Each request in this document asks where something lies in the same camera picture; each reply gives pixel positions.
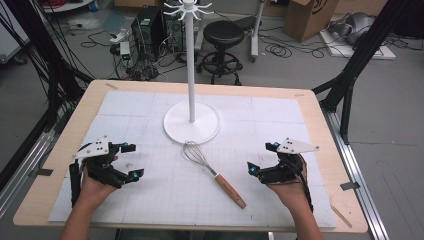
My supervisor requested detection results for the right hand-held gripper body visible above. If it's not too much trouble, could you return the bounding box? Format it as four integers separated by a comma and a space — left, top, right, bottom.
266, 136, 320, 185

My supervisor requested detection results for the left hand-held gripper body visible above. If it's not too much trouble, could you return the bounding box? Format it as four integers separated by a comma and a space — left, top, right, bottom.
74, 135, 118, 185

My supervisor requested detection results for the white adapter box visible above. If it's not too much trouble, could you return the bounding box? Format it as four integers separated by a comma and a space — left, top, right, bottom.
118, 41, 132, 62

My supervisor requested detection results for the white hook rack stand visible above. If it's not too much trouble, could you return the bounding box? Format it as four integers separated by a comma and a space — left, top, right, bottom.
162, 0, 222, 146

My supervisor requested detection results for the white power strip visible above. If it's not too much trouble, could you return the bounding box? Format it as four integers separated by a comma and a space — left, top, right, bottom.
109, 27, 133, 44

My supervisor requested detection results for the person's left hand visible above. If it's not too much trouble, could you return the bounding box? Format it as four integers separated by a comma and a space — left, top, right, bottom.
79, 165, 118, 205

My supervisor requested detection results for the white floor board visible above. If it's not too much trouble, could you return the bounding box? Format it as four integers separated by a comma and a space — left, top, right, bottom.
319, 29, 397, 61

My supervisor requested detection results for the grey device on board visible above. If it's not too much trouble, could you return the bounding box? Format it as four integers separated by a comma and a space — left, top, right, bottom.
327, 12, 377, 47

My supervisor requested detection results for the round white table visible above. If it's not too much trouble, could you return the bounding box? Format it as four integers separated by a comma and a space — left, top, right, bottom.
41, 0, 96, 14

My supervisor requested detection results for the white stand leg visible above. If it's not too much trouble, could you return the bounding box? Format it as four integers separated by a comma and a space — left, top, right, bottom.
249, 0, 267, 63

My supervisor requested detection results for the aluminium rail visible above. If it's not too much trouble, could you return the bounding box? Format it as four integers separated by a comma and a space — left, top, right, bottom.
322, 109, 390, 240
0, 129, 57, 219

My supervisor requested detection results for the black metal frame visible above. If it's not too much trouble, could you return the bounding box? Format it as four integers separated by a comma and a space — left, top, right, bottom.
0, 0, 95, 189
312, 0, 415, 145

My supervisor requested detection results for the wire whisk with wooden handle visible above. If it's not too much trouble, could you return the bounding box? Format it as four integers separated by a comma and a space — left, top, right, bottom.
181, 140, 248, 210

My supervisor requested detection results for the white grid mat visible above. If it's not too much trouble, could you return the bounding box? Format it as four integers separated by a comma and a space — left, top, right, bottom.
47, 90, 338, 230

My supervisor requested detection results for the person's right hand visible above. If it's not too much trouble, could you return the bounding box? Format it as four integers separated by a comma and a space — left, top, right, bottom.
266, 154, 312, 206

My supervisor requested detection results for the black computer tower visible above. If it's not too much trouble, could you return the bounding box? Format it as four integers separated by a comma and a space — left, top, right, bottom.
130, 5, 186, 64

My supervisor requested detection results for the coiled black floor cable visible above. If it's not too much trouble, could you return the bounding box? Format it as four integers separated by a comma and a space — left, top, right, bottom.
264, 42, 293, 59

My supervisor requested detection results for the cardboard box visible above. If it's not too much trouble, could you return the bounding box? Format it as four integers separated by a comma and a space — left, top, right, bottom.
283, 0, 340, 43

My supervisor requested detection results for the thin wooden stick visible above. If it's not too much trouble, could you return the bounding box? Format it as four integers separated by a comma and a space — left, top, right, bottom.
329, 202, 353, 229

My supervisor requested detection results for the black round stool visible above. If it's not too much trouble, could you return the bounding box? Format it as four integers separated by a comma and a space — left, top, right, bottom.
195, 20, 247, 86

